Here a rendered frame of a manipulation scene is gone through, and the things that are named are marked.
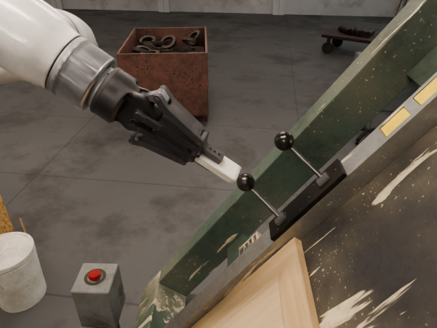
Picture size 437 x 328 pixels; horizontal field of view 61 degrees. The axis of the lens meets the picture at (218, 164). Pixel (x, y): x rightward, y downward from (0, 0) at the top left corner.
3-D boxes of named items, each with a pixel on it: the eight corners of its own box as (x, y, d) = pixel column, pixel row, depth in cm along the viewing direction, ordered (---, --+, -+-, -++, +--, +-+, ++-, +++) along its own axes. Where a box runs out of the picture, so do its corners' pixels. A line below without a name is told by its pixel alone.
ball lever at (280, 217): (282, 225, 76) (237, 179, 78) (294, 214, 74) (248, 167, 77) (277, 232, 73) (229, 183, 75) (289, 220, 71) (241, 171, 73)
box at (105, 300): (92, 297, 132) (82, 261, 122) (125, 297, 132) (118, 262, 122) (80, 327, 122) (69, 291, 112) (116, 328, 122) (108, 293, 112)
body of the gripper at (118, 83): (122, 53, 52) (177, 91, 54) (108, 90, 58) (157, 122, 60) (94, 84, 47) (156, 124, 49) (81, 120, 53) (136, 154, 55)
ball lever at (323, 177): (323, 187, 71) (273, 139, 73) (337, 174, 69) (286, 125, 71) (319, 193, 67) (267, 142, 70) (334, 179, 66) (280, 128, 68)
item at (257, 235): (248, 254, 88) (238, 248, 87) (266, 237, 85) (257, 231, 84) (249, 267, 85) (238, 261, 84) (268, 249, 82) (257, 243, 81)
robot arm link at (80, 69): (78, 67, 58) (111, 89, 59) (42, 102, 52) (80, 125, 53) (90, 24, 51) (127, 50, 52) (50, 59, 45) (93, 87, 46)
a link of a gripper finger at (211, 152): (194, 139, 55) (203, 129, 53) (221, 157, 56) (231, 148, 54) (190, 146, 55) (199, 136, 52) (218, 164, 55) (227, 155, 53)
